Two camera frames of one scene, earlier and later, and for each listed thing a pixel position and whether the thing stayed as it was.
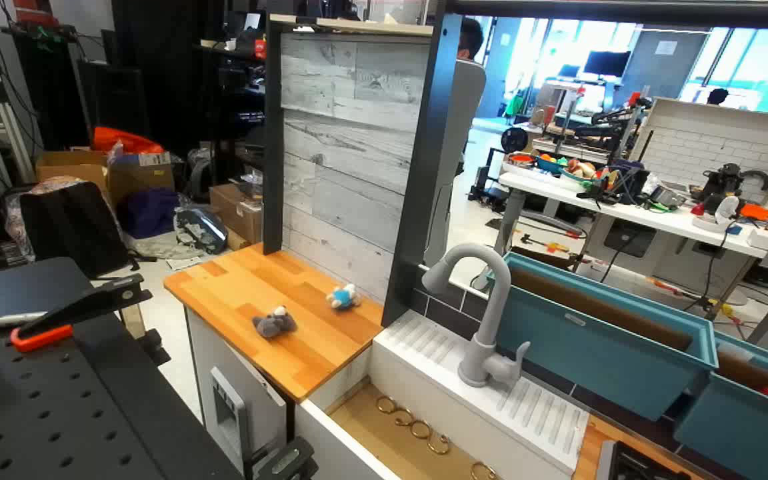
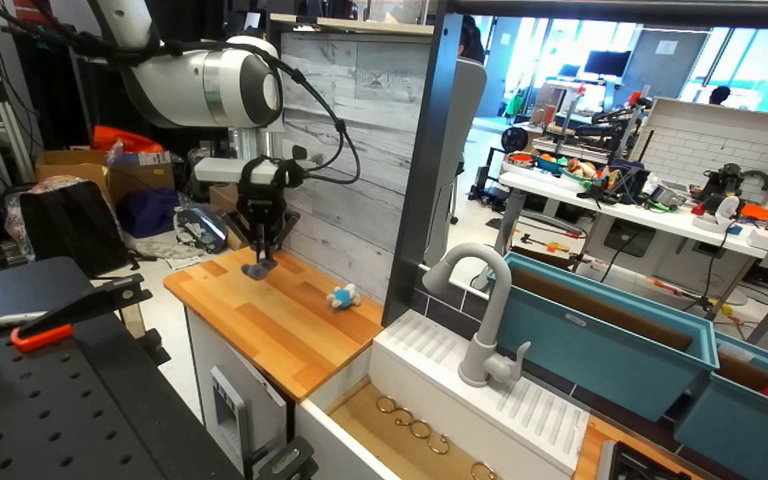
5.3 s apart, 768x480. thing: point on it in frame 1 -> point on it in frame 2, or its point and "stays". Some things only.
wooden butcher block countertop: x=285 y=316 stays
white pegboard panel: x=690 y=136 stays
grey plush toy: x=276 y=324 -> x=256 y=271
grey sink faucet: x=485 y=362 stays
